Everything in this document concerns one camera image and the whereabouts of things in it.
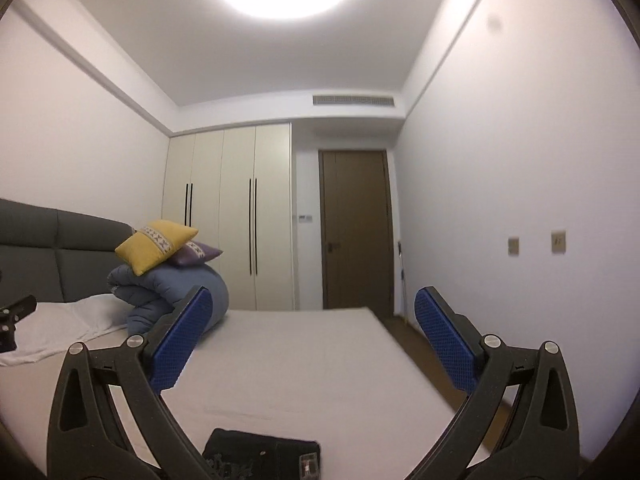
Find black denim pants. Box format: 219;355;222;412
202;428;321;480

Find white pillow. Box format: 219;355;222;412
1;294;132;367

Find dark grey headboard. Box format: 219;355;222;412
0;200;134;304

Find folded blue duvet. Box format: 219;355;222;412
107;263;229;336

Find yellow cushion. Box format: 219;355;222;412
115;219;198;276

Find purple cushion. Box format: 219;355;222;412
167;240;224;266

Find brown wooden door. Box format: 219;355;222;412
319;150;394;320

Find cream wardrobe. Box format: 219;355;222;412
162;124;295;311

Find ceiling air vent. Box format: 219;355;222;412
311;93;395;107

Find upper wall switch plate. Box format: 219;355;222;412
508;236;520;256

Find lower wall socket plate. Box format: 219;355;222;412
551;231;566;255

